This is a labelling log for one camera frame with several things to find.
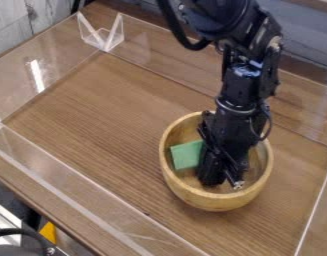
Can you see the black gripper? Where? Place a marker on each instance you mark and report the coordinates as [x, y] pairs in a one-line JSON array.
[[230, 130]]

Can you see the green rectangular block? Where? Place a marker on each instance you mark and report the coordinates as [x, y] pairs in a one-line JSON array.
[[186, 154]]

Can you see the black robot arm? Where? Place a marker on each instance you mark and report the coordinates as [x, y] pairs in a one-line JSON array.
[[246, 35]]

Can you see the brown wooden bowl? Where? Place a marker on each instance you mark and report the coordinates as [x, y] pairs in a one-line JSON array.
[[219, 198]]

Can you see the yellow label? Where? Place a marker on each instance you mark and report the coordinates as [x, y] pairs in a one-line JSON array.
[[48, 232]]

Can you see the clear acrylic tray wall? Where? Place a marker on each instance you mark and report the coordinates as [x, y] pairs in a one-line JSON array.
[[83, 114]]

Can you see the clear acrylic corner bracket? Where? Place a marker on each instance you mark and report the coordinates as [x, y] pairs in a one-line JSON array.
[[101, 38]]

